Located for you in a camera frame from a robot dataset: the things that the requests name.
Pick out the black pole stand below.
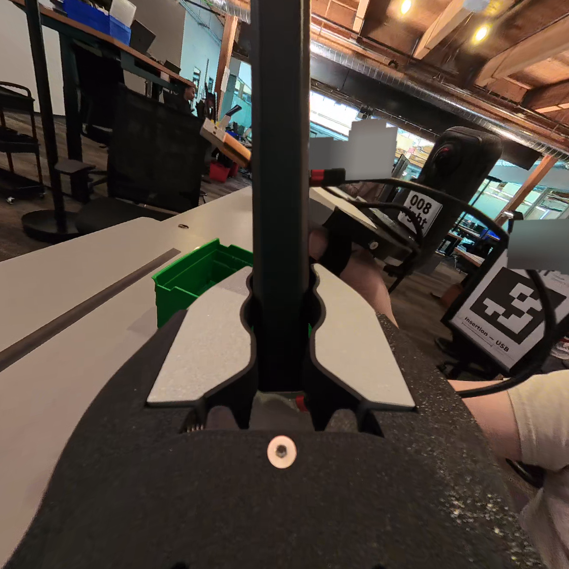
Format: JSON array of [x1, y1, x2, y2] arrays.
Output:
[[21, 0, 84, 244]]

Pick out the black usb port device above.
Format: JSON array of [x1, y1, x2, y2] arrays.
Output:
[[250, 0, 313, 395]]

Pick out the person's right hand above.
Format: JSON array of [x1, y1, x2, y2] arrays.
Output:
[[309, 228, 399, 328]]

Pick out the black usb cable red plugs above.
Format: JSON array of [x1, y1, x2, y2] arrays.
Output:
[[295, 168, 560, 412]]

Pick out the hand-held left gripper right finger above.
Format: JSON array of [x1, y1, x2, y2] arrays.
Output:
[[309, 263, 417, 410]]

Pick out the black office chair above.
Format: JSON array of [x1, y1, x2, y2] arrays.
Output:
[[75, 84, 210, 233]]

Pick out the wooden top desk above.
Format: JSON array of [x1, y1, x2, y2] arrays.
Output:
[[9, 0, 199, 162]]

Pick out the green plastic bin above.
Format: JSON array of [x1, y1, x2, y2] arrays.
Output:
[[151, 238, 313, 338]]

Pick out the blue plastic bin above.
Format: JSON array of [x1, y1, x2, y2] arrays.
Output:
[[108, 15, 132, 46], [62, 0, 110, 24]]

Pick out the person's right forearm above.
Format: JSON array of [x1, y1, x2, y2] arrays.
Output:
[[448, 377, 524, 464]]

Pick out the black white marker sign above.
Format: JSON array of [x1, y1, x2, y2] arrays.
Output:
[[441, 255, 569, 375]]

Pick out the person's white shirt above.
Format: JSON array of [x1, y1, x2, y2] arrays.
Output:
[[506, 368, 569, 569]]

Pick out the orange white device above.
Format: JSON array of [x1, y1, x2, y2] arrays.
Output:
[[199, 113, 252, 168]]

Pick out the black rolling cart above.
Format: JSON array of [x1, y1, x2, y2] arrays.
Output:
[[0, 82, 46, 204]]

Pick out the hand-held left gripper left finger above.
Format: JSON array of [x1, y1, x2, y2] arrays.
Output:
[[146, 266, 258, 409]]

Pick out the black ceiling duct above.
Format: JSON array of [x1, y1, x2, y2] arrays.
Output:
[[310, 67, 544, 170]]

